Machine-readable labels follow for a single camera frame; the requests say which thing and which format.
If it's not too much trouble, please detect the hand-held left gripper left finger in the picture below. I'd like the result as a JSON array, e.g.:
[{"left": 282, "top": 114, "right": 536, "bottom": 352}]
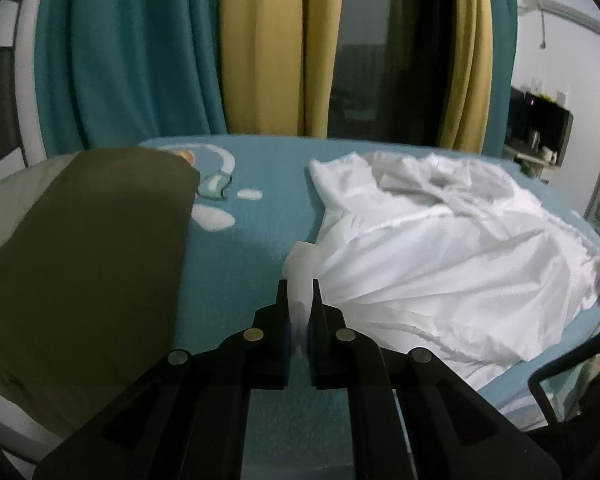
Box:
[{"left": 32, "top": 279, "right": 291, "bottom": 480}]

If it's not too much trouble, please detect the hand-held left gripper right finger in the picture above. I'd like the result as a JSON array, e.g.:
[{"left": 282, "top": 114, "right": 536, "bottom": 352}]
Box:
[{"left": 307, "top": 279, "right": 563, "bottom": 480}]

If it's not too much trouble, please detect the white hooded jacket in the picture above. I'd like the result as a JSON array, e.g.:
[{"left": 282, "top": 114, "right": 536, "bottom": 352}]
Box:
[{"left": 284, "top": 151, "right": 600, "bottom": 393}]

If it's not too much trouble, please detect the teal printed blanket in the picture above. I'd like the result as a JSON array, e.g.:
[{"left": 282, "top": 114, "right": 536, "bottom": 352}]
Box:
[{"left": 137, "top": 135, "right": 600, "bottom": 480}]

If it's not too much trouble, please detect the olive green pillow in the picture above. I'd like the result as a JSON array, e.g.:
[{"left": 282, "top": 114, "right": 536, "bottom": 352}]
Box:
[{"left": 0, "top": 147, "right": 201, "bottom": 411}]

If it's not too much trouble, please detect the white computer desk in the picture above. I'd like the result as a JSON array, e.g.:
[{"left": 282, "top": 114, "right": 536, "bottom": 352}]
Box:
[{"left": 502, "top": 145, "right": 561, "bottom": 181}]

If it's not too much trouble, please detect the dark glass window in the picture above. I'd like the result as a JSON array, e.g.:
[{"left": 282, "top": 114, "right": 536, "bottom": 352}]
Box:
[{"left": 327, "top": 0, "right": 456, "bottom": 146}]

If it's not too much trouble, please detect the yellow curtain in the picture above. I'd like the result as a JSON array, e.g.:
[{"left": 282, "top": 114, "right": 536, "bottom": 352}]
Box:
[
  {"left": 220, "top": 0, "right": 348, "bottom": 137},
  {"left": 437, "top": 0, "right": 496, "bottom": 153}
]

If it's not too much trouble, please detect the large black computer monitor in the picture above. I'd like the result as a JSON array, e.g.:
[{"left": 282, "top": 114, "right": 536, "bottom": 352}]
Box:
[{"left": 507, "top": 87, "right": 575, "bottom": 166}]

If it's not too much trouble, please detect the teal curtain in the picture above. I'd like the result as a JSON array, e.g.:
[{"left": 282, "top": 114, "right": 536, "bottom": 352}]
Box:
[
  {"left": 35, "top": 0, "right": 228, "bottom": 153},
  {"left": 480, "top": 0, "right": 518, "bottom": 156}
]

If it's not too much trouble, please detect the white air conditioner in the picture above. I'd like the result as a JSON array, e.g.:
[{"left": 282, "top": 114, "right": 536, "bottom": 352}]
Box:
[{"left": 517, "top": 0, "right": 600, "bottom": 40}]

